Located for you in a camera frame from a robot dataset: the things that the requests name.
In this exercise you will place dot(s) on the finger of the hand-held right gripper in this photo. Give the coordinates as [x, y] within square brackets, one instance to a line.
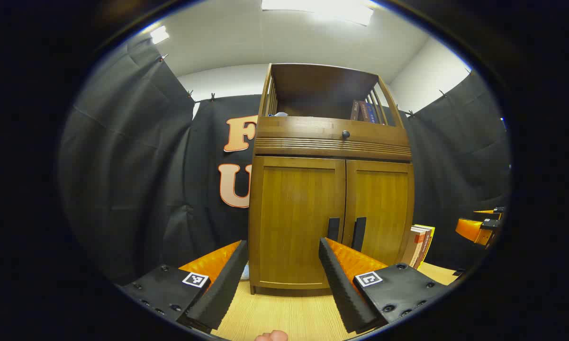
[492, 210]
[469, 229]

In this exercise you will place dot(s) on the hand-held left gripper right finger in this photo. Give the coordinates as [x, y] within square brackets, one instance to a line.
[341, 289]

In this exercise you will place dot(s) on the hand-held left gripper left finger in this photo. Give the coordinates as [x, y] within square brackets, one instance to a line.
[222, 289]

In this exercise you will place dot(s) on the wooden shoe cabinet door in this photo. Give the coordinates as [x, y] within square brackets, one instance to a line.
[383, 203]
[293, 208]

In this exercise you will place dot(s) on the wooden double-door shoe cabinet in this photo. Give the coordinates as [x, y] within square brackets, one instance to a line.
[312, 85]

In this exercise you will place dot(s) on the pale object on cabinet shelf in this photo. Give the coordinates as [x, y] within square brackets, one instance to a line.
[279, 114]

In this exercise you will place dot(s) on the white object on table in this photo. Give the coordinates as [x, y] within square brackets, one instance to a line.
[245, 272]

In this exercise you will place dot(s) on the black backdrop cloth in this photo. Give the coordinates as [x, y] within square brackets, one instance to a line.
[137, 189]

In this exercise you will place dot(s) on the blue book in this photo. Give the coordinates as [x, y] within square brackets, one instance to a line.
[370, 113]

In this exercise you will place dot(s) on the maroon book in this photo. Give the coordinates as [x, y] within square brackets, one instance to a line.
[363, 112]

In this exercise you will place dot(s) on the wooden drawer with dark knob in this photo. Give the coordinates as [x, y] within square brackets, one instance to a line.
[303, 129]

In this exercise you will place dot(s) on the brown book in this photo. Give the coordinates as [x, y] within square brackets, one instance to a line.
[355, 110]

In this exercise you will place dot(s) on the small ceiling light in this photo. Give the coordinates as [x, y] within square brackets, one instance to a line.
[159, 35]

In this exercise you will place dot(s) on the large ceiling light panel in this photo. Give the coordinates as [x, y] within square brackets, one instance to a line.
[312, 7]

